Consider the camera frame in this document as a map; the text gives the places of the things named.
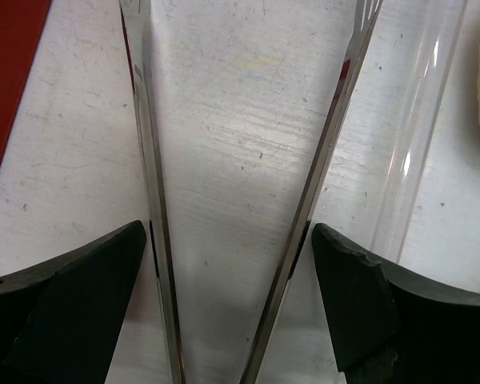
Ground clear plastic tray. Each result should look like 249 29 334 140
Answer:
370 1 480 292

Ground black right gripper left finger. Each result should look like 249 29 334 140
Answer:
0 221 146 383

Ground metal serving tongs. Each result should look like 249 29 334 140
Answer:
119 1 382 383

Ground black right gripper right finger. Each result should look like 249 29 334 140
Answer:
312 223 480 383

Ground red brown paper bag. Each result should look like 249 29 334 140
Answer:
0 0 51 165

